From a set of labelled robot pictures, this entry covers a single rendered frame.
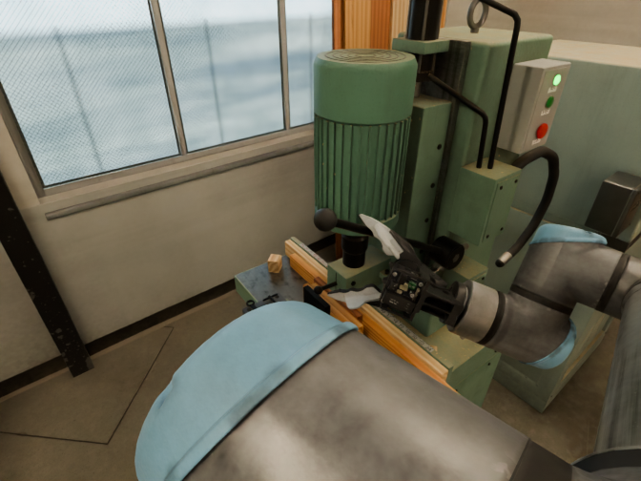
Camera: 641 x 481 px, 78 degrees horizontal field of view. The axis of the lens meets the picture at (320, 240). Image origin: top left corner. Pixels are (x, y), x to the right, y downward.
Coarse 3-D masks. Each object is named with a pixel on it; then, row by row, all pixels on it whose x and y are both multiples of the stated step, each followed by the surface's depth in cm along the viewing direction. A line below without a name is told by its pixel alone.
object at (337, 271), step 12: (372, 252) 94; (336, 264) 90; (372, 264) 90; (384, 264) 92; (336, 276) 88; (348, 276) 86; (360, 276) 88; (372, 276) 91; (336, 288) 90; (348, 288) 87
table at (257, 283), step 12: (264, 264) 117; (288, 264) 117; (240, 276) 113; (252, 276) 113; (264, 276) 113; (276, 276) 113; (288, 276) 113; (300, 276) 113; (240, 288) 112; (252, 288) 108; (264, 288) 108; (276, 288) 108; (288, 288) 108; (300, 288) 108; (288, 300) 104; (300, 300) 104
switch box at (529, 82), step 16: (528, 64) 72; (544, 64) 72; (560, 64) 72; (512, 80) 74; (528, 80) 72; (544, 80) 71; (560, 80) 74; (512, 96) 75; (528, 96) 73; (544, 96) 73; (560, 96) 77; (512, 112) 76; (528, 112) 74; (512, 128) 77; (528, 128) 75; (512, 144) 78; (528, 144) 78
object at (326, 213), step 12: (324, 216) 56; (336, 216) 57; (324, 228) 57; (348, 228) 61; (360, 228) 63; (408, 240) 73; (444, 240) 83; (432, 252) 84; (444, 252) 82; (456, 252) 82; (444, 264) 82; (456, 264) 84
